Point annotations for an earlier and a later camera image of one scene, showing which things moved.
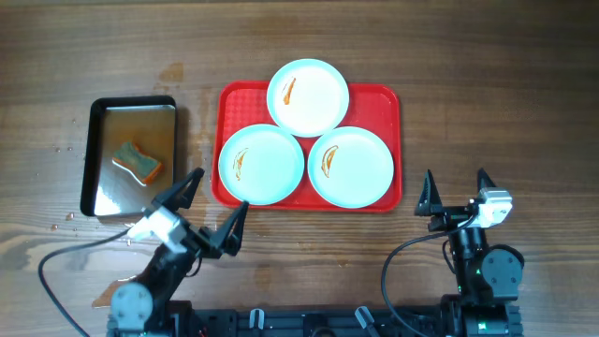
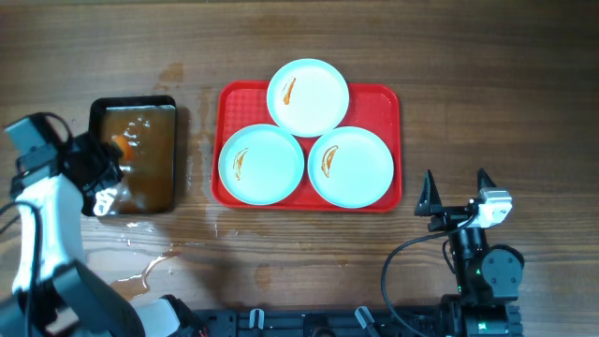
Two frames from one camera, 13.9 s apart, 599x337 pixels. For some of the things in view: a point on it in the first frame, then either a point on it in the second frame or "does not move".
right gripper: x=430 y=204 does not move
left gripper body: x=199 y=241 to x=97 y=159
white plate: x=261 y=164 does not move
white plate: x=308 y=97 does not move
